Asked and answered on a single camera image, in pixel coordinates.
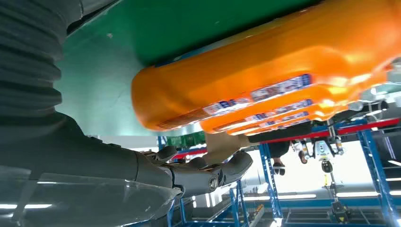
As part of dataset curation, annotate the person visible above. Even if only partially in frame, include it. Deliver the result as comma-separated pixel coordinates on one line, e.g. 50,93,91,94
247,122,314,177

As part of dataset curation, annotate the green topped table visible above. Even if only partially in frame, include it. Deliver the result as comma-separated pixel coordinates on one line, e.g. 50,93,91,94
54,0,323,137

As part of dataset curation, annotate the blue metal shelving rack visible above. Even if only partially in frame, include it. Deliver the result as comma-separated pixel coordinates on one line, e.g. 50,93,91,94
157,117,401,227

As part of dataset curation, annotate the grey hanging device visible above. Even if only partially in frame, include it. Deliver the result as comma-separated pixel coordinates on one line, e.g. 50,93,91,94
310,120,345,175

